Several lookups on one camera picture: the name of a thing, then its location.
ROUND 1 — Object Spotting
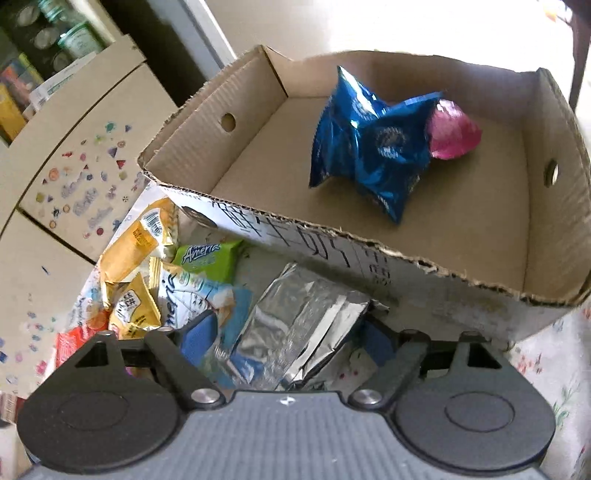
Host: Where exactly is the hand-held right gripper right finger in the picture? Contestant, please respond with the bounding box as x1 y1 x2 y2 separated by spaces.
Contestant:
348 316 503 409

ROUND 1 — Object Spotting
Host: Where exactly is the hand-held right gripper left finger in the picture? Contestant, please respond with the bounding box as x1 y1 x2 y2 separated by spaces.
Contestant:
75 310 228 409

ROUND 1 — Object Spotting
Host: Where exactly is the yellow waffle snack packet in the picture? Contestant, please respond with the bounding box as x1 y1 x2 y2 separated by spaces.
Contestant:
108 272 162 340

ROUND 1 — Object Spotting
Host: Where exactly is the silver foil snack packet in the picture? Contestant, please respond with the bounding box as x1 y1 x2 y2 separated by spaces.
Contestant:
228 262 389 392

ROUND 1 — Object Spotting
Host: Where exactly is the brown cardboard box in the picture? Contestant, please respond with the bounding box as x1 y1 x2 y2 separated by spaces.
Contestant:
137 45 591 352

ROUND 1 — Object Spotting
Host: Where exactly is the white and blue snack packet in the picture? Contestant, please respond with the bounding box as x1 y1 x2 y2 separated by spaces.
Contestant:
157 262 254 389

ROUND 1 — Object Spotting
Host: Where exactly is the green snack packet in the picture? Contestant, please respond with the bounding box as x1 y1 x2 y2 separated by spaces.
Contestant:
173 240 244 283

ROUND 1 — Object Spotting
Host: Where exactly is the red snack packet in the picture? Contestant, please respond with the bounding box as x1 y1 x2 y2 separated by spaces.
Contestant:
55 323 112 370

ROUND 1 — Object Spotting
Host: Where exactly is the blue snack bag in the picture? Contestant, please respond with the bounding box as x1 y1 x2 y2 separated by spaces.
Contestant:
308 65 443 225

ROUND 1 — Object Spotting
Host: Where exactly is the beige cabinet with stickers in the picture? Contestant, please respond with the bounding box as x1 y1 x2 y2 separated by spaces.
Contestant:
0 0 204 402

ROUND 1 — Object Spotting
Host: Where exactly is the pink snack bag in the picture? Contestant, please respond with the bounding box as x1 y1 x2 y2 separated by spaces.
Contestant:
427 98 482 161

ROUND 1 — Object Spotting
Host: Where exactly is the yellow box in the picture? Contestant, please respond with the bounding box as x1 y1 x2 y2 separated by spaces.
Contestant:
0 85 26 141

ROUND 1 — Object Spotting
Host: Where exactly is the colourful striped box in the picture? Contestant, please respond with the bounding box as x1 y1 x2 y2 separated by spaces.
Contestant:
0 55 44 100

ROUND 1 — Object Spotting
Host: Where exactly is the green label bottle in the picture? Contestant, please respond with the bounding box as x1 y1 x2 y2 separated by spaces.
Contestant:
37 0 70 21
58 21 107 61

